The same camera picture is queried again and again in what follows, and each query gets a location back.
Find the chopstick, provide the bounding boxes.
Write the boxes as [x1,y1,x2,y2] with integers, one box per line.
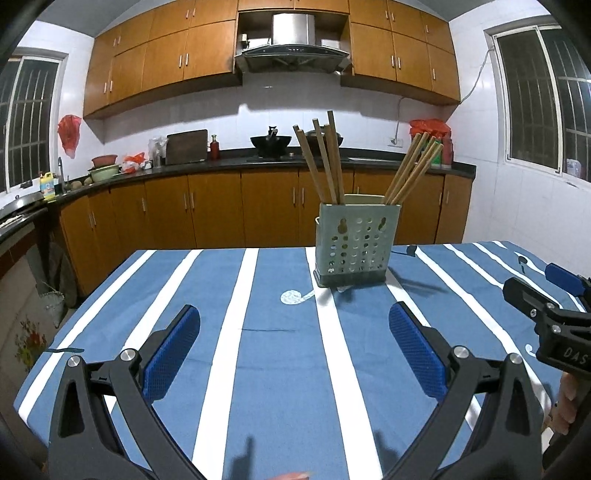
[294,125,327,203]
[384,132,429,204]
[389,139,442,205]

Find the wooden lower kitchen cabinets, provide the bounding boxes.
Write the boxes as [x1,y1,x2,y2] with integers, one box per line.
[58,167,475,296]

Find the wooden kitchen cabinets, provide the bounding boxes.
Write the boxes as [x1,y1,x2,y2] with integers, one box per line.
[83,1,461,119]
[58,167,475,296]

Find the wooden upper kitchen cabinets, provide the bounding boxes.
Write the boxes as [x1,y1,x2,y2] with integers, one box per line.
[83,1,461,119]

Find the person's right hand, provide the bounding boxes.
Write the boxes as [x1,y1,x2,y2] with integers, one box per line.
[545,372,579,435]

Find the blue white striped tablecloth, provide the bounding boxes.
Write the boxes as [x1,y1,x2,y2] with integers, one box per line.
[14,241,581,479]

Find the stacked bowls on counter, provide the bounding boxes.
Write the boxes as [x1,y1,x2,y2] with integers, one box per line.
[89,155,120,183]

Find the right window with bars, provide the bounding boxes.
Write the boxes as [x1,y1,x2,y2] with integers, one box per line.
[493,25,590,182]

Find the window with bars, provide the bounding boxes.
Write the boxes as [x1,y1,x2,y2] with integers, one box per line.
[493,25,590,182]
[1,56,59,193]

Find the dark cutting board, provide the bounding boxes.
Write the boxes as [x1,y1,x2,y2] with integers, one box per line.
[165,129,208,165]

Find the red sauce bottle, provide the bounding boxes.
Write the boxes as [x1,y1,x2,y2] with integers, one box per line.
[209,134,221,161]

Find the yellow detergent bottle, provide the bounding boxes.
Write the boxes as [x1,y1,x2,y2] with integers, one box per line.
[39,171,56,201]

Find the red bags on counter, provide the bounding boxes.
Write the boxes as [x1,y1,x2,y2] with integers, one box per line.
[410,118,454,169]

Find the green perforated utensil holder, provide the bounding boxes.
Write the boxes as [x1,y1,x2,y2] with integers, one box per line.
[314,194,401,288]

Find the black wok left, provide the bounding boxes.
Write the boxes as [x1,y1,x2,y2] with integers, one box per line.
[250,126,291,159]

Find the black wok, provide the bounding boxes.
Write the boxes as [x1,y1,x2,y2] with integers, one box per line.
[303,129,346,156]
[250,126,291,159]

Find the black wok right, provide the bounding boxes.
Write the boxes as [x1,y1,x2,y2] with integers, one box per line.
[303,129,346,156]

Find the upright chopsticks in holder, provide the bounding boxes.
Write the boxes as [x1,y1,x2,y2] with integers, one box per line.
[312,110,345,205]

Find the left window with bars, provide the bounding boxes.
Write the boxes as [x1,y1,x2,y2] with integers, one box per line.
[1,56,59,193]

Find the steel range hood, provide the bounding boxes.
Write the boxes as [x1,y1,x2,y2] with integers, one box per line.
[235,10,352,74]

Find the red plastic bag on wall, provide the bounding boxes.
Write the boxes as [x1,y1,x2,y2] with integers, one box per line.
[57,114,82,159]

